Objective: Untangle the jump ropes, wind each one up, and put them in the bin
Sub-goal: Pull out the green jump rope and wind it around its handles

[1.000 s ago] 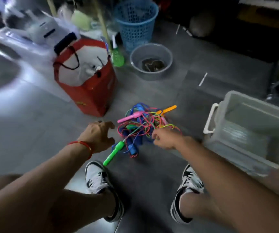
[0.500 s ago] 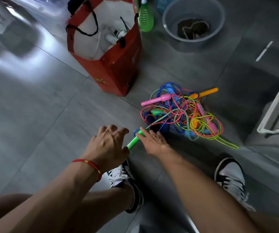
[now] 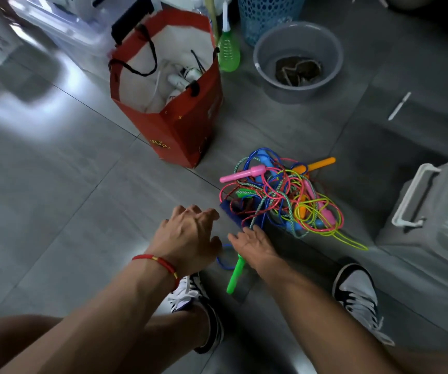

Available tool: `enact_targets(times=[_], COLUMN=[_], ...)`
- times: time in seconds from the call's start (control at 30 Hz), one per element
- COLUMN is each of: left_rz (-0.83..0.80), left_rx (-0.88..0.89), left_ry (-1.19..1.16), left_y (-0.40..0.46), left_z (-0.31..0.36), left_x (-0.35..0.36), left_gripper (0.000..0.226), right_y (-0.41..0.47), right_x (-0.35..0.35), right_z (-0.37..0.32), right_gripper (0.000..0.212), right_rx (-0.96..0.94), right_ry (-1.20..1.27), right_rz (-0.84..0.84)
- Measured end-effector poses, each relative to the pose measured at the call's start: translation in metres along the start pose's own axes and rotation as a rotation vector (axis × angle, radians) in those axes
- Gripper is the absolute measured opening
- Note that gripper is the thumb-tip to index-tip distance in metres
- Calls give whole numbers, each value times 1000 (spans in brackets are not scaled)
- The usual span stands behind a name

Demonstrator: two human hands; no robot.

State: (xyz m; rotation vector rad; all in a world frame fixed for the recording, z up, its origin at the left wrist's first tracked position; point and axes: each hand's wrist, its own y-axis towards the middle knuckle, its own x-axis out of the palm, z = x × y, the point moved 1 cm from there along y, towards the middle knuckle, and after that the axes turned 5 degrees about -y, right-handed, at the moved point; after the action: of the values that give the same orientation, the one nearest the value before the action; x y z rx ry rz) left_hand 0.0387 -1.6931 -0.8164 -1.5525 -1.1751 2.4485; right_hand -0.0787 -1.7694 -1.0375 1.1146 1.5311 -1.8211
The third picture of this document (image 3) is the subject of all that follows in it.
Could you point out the person's left hand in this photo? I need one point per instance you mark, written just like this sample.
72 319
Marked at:
187 241

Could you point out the person's right hand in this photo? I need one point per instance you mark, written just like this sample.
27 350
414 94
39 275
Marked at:
257 249

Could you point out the person's right forearm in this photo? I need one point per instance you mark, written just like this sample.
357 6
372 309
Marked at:
325 331

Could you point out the person's left forearm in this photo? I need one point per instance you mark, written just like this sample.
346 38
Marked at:
91 327

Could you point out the person's left shoe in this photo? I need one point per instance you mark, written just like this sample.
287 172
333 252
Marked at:
193 292

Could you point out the person's shoe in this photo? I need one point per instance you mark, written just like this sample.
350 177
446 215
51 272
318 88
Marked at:
358 288
193 292

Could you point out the person's right shoe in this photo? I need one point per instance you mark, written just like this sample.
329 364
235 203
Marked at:
358 288

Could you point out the person's left leg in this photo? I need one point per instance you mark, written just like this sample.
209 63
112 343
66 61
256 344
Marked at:
33 338

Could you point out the person's leg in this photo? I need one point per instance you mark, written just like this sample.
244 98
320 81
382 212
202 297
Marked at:
434 362
33 338

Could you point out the person's right leg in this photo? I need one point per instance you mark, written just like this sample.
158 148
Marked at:
434 362

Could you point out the clear plastic storage bin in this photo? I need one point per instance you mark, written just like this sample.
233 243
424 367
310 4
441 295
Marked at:
76 35

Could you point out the grey plastic stool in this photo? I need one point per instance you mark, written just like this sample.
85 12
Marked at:
247 358

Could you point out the red paper bag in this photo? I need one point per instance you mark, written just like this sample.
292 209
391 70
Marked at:
185 128

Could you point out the green spray bottle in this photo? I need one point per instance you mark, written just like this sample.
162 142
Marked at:
229 54

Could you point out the grey plastic basin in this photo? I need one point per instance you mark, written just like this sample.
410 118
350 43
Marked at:
267 46

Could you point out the white oval side table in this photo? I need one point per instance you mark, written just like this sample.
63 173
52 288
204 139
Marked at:
211 15

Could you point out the black rectangular pad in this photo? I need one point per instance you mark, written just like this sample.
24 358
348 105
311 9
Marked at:
132 19

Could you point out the blue mesh wastebasket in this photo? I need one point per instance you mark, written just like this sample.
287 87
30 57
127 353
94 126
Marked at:
267 15

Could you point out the brown ball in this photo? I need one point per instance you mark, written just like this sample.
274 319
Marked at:
411 0

